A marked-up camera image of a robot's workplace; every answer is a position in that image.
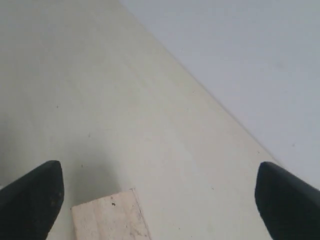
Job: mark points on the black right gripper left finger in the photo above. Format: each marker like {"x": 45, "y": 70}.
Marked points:
{"x": 30, "y": 205}

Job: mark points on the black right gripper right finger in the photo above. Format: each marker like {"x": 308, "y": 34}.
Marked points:
{"x": 288, "y": 206}

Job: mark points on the second largest wooden cube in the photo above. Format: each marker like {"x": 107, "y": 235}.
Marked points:
{"x": 115, "y": 217}

